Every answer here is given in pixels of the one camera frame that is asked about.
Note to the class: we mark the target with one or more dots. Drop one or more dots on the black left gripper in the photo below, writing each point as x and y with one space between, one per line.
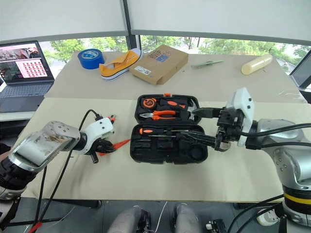
95 148

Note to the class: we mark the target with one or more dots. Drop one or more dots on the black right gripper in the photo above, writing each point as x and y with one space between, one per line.
228 121

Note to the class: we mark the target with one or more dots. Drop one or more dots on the orange utility knife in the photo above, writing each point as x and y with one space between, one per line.
121 143

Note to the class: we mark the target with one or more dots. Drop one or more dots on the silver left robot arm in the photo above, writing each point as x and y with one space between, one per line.
48 142

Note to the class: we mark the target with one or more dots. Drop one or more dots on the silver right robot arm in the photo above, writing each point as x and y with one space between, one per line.
286 155

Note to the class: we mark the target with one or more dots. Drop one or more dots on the small orange black tool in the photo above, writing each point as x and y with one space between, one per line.
112 119

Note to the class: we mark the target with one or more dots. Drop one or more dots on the black plastic tool case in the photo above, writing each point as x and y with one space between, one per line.
155 150

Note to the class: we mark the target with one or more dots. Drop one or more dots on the pale green flat tool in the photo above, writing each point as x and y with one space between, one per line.
206 64

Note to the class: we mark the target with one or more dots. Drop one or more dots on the thin black screwdriver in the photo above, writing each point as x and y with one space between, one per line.
161 136

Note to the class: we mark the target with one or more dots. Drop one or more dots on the black orange tape measure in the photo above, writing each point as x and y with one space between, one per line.
148 102

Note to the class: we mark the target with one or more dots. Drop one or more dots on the black table crossbar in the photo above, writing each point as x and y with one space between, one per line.
73 203

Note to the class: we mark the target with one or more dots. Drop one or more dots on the grey rounded shape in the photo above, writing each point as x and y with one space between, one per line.
185 218
127 219

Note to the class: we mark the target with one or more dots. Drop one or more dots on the brown cardboard box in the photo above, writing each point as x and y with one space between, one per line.
160 64

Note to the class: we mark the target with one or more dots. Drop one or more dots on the cream plastic cylinder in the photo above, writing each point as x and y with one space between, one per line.
256 64

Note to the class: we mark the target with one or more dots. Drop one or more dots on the yellow canvas sneaker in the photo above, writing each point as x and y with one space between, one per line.
119 66

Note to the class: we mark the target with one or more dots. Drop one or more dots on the blue tape roll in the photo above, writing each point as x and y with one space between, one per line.
90 59

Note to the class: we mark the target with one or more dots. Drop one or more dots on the black box with white buttons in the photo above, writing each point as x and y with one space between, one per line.
216 225

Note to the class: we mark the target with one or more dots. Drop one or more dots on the white power strip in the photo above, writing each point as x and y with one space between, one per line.
266 218

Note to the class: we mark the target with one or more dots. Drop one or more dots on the white roller blind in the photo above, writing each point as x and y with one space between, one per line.
60 17
218 17

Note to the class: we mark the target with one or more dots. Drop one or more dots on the open grey laptop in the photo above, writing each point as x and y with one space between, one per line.
22 72

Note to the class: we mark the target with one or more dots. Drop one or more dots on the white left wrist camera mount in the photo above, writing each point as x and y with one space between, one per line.
100 126

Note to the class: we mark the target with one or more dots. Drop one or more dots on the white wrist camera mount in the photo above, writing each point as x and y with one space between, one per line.
243 102
100 126

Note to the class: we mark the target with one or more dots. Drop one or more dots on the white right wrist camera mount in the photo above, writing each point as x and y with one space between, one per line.
243 102

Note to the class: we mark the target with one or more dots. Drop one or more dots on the dark monitor with grey frame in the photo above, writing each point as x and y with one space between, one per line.
302 72

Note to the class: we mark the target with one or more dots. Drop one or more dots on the dark window frame post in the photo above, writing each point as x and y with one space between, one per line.
131 36

